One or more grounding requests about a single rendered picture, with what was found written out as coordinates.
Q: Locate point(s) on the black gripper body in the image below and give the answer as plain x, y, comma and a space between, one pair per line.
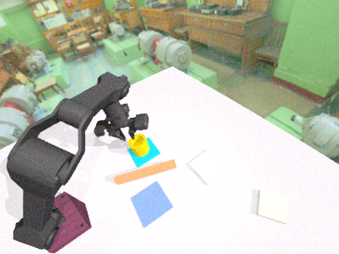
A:
119, 121

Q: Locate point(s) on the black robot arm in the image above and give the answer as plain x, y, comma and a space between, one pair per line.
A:
41, 168

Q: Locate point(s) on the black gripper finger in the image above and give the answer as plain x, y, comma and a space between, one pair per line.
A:
131, 133
118, 134

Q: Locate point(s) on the tan flat bar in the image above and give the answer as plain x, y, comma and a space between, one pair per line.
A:
144, 172

